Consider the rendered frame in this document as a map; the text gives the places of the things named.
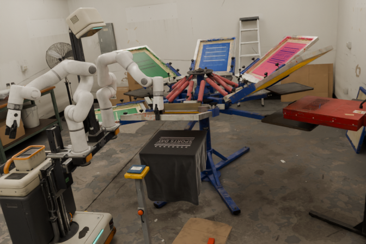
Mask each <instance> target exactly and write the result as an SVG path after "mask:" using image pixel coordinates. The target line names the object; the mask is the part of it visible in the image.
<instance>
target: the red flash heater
mask: <svg viewBox="0 0 366 244"><path fill-rule="evenodd" d="M361 103H362V101H352V100H343V99H334V98H328V97H319V96H310V95H306V96H304V97H303V98H301V99H299V100H297V101H295V102H294V103H292V104H290V105H288V106H286V107H284V108H283V114H284V119H290V120H295V121H301V122H305V123H311V124H317V125H323V126H329V127H335V128H339V129H345V130H351V131H358V130H359V129H360V128H361V127H362V126H366V102H365V103H364V104H362V105H363V108H362V109H361V108H359V106H360V104H361ZM319 104H321V105H320V109H319Z"/></svg>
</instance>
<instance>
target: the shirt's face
mask: <svg viewBox="0 0 366 244"><path fill-rule="evenodd" d="M205 133H206V130H159V132H158V133H157V134H156V135H155V136H154V137H153V138H152V139H151V140H150V142H149V143H148V144H147V145H146V146H145V147H144V148H143V149H142V151H141V152H140V153H143V154H177V155H194V154H195V153H196V151H197V149H198V147H199V145H200V143H201V141H202V139H203V137H204V135H205ZM161 137H195V138H194V140H193V142H192V144H191V145H190V147H189V148H164V147H153V146H154V145H155V144H156V142H157V141H158V140H159V139H160V138H161Z"/></svg>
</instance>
